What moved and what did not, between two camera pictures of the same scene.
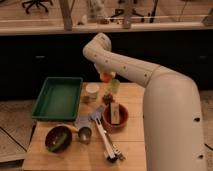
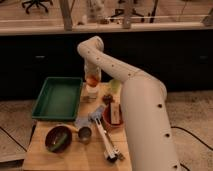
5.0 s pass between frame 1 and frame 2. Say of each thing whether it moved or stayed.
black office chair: stayed
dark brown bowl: stayed
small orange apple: moved
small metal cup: stayed
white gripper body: moved
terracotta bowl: stayed
